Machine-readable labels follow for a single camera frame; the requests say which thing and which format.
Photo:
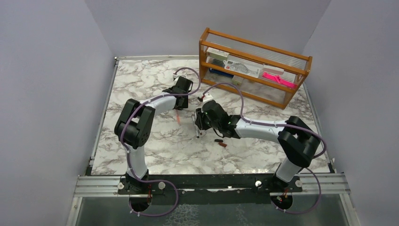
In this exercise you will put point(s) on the white box top shelf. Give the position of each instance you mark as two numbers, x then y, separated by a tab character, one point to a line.
217	54

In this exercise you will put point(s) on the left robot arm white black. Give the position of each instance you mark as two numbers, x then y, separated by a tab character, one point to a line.
134	124

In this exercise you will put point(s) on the white pink flat box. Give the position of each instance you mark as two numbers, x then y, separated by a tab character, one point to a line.
273	70

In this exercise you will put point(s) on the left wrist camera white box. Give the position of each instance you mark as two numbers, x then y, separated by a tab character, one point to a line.
176	76

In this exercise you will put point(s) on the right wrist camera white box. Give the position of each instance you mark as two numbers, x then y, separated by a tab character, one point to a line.
205	98

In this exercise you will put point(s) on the aluminium frame rail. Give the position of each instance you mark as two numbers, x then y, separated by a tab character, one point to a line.
108	186

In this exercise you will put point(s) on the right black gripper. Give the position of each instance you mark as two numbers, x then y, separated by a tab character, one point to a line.
199	120

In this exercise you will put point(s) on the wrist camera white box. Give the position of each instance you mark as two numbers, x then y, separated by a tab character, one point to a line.
205	98
176	76

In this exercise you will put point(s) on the blue box lower shelf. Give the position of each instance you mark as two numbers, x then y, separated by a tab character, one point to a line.
221	73

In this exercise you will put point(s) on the pink plastic item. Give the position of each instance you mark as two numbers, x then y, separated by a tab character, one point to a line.
279	80

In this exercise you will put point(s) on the white printed flat package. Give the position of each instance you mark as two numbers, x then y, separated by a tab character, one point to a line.
242	66

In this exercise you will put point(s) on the white board marker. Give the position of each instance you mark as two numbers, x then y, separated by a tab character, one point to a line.
198	131
193	119

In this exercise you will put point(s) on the wooden orange shelf rack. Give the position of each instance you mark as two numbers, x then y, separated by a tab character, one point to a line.
296	67

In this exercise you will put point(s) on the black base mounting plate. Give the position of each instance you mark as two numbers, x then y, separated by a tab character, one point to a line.
163	189

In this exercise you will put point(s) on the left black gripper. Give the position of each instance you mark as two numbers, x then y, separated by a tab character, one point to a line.
184	105

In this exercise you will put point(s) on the small cream box lower shelf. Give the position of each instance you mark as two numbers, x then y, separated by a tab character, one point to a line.
237	81

